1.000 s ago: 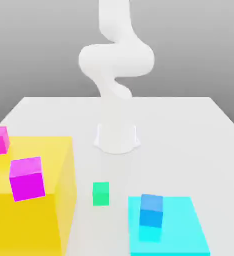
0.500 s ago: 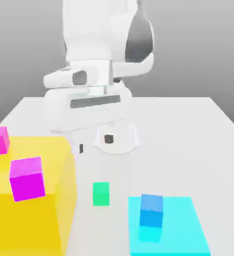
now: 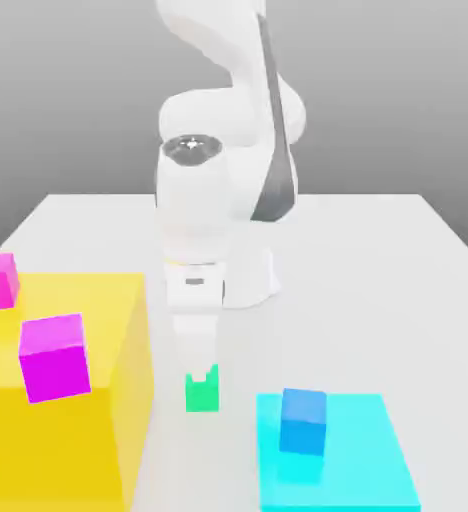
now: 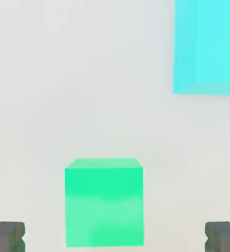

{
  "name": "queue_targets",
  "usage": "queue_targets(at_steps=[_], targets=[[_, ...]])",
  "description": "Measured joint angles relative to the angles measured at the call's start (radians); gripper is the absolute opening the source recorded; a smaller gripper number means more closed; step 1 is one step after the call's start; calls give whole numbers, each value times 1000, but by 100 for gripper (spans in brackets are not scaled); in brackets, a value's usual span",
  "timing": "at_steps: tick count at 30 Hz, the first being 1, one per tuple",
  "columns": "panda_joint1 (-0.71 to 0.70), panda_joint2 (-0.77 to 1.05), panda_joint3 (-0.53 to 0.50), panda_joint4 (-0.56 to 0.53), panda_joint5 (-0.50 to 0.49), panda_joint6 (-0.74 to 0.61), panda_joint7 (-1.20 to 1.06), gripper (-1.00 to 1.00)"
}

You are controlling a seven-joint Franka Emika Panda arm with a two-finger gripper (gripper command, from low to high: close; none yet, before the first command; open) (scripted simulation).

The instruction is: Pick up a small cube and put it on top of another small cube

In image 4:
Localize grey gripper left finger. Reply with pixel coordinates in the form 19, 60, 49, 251
0, 221, 26, 252

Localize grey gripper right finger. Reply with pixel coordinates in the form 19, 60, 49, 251
204, 221, 230, 252

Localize small green cube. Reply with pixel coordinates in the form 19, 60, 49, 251
64, 157, 144, 248

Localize large cyan box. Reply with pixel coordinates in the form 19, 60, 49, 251
172, 0, 230, 96

